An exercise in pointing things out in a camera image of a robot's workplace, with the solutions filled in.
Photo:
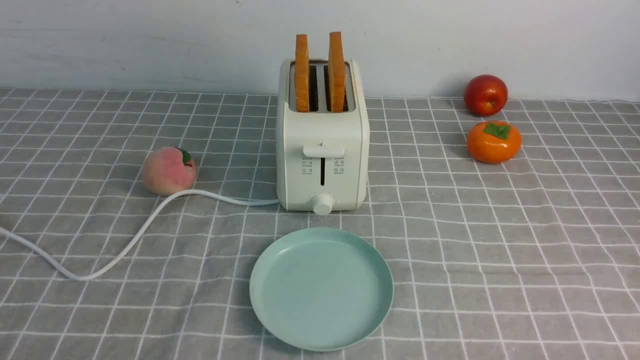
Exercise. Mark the light green round plate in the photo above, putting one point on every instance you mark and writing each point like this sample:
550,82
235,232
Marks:
321,289

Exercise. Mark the pink peach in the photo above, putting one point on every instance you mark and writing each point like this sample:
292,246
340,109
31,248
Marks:
168,170

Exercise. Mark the red apple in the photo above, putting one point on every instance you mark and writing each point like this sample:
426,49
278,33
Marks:
485,95

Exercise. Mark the orange persimmon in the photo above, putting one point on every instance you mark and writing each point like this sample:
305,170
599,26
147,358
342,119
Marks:
493,142

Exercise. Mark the grey checked tablecloth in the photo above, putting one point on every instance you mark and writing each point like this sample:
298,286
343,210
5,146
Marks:
534,259

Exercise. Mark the white two-slot toaster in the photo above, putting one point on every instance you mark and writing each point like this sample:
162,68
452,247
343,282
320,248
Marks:
322,157

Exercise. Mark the toast slice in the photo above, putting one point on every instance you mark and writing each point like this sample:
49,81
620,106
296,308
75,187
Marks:
336,69
302,74

